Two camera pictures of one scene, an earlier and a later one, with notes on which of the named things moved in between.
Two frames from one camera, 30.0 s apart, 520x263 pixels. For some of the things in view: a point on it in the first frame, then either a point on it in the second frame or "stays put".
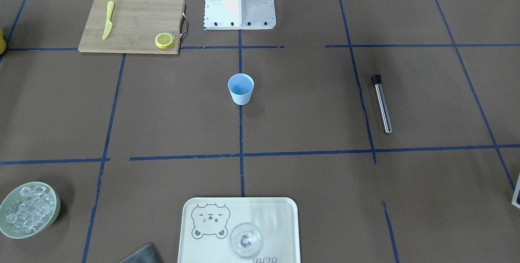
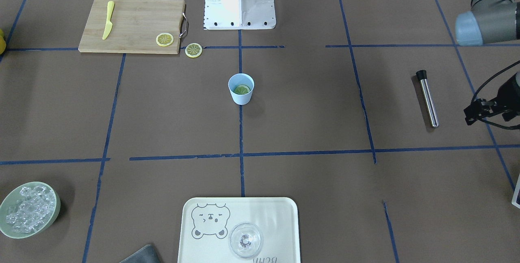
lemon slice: (164, 40) → (241, 89)
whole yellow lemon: (3, 43) stays put
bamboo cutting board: (132, 26) stays put
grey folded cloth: (146, 254) stays put
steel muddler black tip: (376, 80) → (421, 74)
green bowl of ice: (28, 209) stays put
